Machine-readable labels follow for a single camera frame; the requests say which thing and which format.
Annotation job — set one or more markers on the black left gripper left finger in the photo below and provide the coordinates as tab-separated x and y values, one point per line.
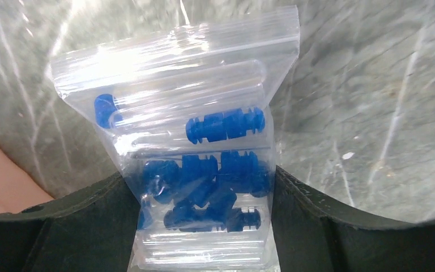
91	229

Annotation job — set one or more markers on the pink plastic bin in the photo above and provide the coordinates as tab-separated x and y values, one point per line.
18	191

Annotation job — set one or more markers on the bag of blue caps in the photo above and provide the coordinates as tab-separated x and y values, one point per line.
185	117

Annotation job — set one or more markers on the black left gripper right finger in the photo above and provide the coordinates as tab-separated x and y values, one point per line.
315	232

